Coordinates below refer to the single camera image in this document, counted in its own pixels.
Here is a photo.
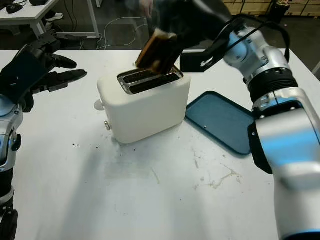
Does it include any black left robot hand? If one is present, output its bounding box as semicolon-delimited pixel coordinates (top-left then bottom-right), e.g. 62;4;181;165
14;29;88;113

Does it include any person's bare hand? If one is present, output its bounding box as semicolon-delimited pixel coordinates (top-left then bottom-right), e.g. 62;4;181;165
138;0;154;19

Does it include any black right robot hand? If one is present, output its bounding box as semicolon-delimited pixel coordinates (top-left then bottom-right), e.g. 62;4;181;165
159;0;233;68

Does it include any white two-slot toaster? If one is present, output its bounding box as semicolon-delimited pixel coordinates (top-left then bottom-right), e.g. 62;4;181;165
93;63;192;145

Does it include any wooden crate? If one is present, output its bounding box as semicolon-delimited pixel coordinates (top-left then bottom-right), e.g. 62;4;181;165
222;0;272;16
284;0;320;17

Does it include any white shoe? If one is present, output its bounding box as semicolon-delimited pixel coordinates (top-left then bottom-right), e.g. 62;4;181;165
46;11;63;23

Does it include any white desk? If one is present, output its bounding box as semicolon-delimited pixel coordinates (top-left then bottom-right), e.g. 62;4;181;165
0;0;102;40

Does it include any black trash bin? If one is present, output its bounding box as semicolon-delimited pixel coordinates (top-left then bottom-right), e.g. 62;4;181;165
271;0;291;25

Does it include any black computer mouse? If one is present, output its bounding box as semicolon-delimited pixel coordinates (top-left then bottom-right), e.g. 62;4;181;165
6;4;24;15

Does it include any blue rectangular tray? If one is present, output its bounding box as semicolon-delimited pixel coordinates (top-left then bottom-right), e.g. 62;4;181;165
184;90;256;156

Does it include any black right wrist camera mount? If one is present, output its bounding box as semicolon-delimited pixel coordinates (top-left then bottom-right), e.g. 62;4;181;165
179;50;216;73

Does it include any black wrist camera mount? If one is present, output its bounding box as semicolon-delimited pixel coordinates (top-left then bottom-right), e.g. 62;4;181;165
179;50;216;73
0;48;49;103

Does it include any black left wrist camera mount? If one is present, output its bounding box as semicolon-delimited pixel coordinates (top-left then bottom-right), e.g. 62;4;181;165
0;48;49;103

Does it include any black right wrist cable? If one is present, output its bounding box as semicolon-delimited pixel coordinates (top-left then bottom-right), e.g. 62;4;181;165
201;13;291;70

